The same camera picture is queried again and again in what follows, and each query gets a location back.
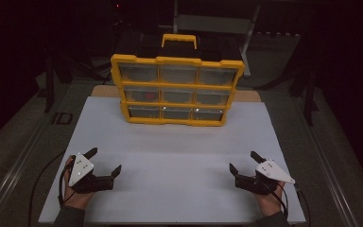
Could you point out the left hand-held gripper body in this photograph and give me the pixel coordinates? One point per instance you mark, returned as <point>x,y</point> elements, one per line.
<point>83,178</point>

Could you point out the red disc with black rim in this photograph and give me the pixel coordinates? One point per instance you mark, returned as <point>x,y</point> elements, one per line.
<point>147,95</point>

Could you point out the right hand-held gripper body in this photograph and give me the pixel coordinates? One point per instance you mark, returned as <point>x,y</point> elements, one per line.
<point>264,179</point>

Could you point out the black stand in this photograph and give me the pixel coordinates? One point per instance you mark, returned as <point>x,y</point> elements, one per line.
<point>48,88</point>
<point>310,94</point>

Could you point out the person's right hand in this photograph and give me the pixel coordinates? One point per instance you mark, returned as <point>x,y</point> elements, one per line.
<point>269,203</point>

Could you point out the set of clear drawers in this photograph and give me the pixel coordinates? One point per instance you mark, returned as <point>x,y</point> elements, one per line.
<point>178,74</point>

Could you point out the grey metal stand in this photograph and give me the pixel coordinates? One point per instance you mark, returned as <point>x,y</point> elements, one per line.
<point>214,23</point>

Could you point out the person's left hand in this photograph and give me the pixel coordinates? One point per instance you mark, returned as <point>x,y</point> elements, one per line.
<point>74,197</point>

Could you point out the metal rail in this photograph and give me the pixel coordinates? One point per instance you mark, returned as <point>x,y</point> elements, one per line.
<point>331,176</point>
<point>12,176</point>

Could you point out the yellow drawer cabinet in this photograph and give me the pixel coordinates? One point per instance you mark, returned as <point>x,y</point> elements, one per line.
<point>176,60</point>

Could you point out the clear plastic drawer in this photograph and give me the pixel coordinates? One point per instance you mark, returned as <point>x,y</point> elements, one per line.
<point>134,94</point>

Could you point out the white table sheet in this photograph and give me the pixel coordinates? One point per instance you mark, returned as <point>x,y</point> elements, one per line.
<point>170,189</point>

